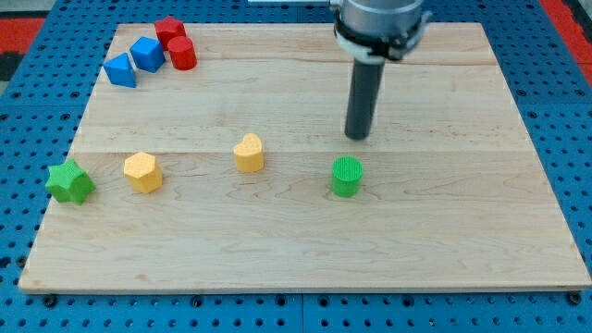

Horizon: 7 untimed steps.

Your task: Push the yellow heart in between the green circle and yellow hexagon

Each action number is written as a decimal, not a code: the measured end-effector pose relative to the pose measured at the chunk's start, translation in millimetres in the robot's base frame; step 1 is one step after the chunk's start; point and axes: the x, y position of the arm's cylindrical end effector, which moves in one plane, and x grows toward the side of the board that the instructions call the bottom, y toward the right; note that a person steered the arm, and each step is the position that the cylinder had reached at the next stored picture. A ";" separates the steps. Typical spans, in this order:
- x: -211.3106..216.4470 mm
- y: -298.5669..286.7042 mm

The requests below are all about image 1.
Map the green star block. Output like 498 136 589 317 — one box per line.
44 159 96 205

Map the wooden board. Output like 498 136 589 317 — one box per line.
18 23 591 294

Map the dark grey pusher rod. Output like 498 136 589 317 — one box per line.
344 60 384 141

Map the red star block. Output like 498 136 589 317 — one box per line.
154 16 186 51

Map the red cylinder block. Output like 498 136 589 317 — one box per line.
167 36 197 70

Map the blue triangle block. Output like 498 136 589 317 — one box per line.
103 53 136 88

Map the yellow hexagon block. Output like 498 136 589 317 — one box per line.
124 152 163 193

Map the blue cube block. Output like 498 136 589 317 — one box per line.
129 36 166 73

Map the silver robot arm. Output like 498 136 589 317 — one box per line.
329 0 432 65

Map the green cylinder block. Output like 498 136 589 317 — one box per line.
330 155 364 197

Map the yellow heart block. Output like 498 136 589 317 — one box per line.
233 133 265 173

